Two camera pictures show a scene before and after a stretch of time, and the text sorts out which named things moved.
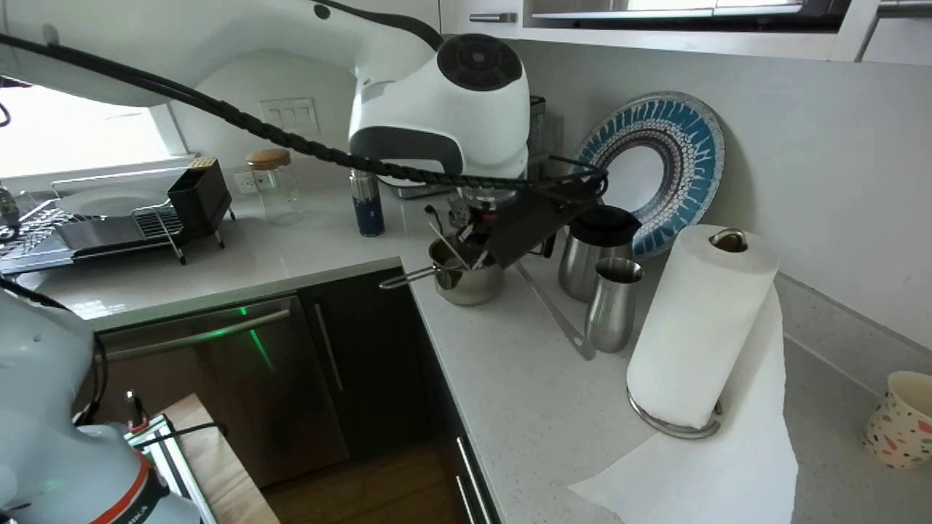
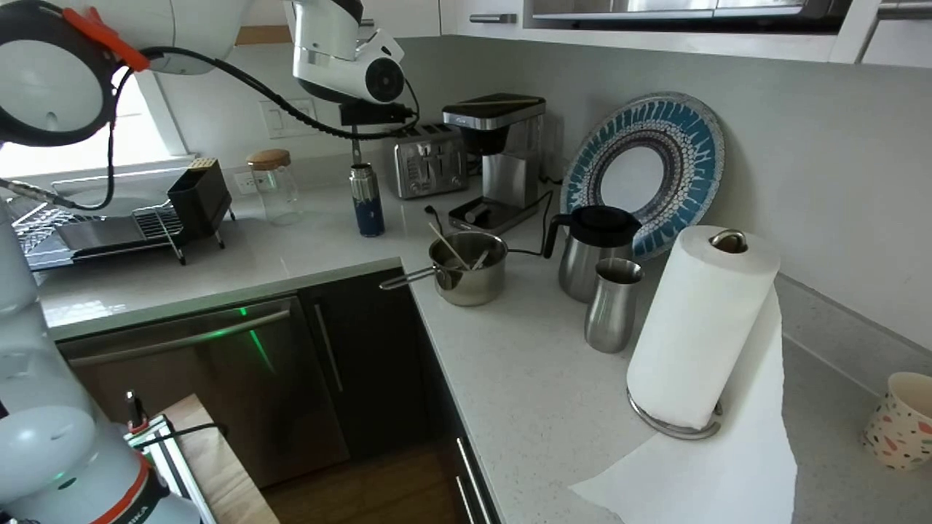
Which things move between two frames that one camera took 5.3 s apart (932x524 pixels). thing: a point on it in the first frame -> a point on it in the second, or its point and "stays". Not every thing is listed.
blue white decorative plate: (662, 159) stays
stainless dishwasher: (257, 370) stays
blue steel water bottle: (369, 201) stays
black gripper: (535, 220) -> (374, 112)
